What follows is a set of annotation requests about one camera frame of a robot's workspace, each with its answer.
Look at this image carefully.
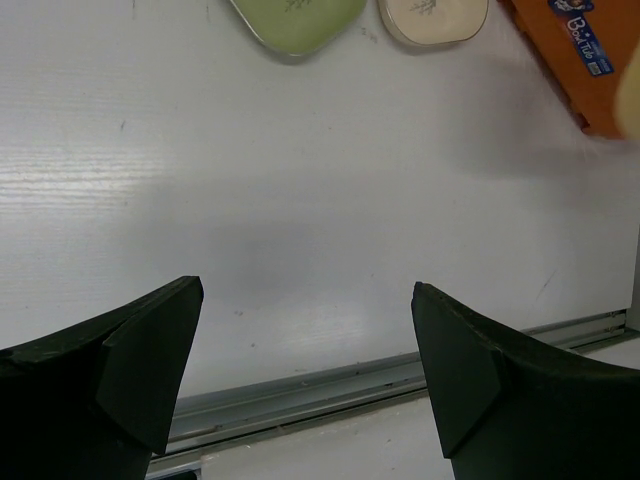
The aluminium rail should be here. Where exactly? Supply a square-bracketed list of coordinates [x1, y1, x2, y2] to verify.
[149, 309, 631, 461]

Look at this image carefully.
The orange plastic bin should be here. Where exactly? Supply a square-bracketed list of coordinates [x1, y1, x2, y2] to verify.
[502, 0, 639, 140]

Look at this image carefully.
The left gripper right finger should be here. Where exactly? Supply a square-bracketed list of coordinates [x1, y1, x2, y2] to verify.
[411, 283, 639, 479]

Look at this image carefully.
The cream square plate right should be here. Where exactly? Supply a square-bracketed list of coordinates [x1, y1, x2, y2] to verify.
[377, 0, 489, 48]

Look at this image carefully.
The yellow square plate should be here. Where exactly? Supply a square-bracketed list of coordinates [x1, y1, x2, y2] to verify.
[614, 45, 640, 141]

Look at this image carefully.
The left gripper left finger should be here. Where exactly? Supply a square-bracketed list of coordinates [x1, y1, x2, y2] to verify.
[1, 276, 203, 479]

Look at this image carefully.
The green square plate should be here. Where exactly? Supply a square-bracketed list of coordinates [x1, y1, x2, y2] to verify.
[231, 0, 367, 57]

